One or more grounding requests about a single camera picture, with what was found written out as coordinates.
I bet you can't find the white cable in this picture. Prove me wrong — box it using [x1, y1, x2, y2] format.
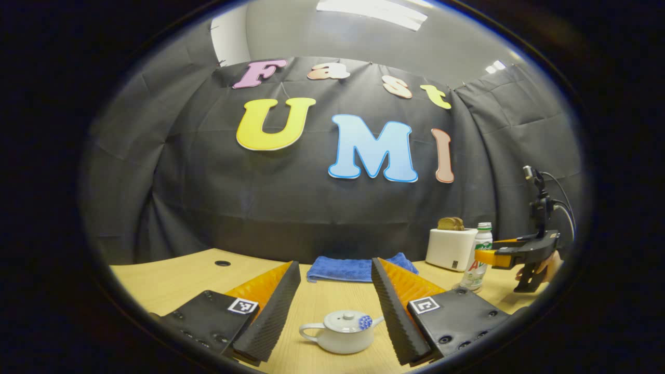
[553, 204, 576, 242]

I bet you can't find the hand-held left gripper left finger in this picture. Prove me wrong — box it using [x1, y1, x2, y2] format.
[151, 261, 302, 363]

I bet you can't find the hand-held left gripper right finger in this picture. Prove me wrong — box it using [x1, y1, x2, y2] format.
[370, 257, 512, 366]

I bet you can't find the white water bottle green label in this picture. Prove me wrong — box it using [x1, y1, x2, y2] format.
[459, 222, 493, 292]

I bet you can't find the long ceiling light panel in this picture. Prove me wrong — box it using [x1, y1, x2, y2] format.
[316, 0, 429, 32]

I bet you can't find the black cable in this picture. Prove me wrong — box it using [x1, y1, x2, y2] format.
[540, 171, 574, 219]

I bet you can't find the blue folded towel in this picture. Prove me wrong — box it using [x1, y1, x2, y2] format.
[307, 252, 419, 284]

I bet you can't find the white ceramic teacup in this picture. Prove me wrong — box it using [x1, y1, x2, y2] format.
[299, 317, 385, 355]

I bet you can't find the black backdrop cloth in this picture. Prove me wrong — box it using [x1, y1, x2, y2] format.
[81, 56, 585, 265]

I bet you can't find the white toaster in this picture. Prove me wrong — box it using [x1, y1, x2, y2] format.
[425, 228, 478, 272]

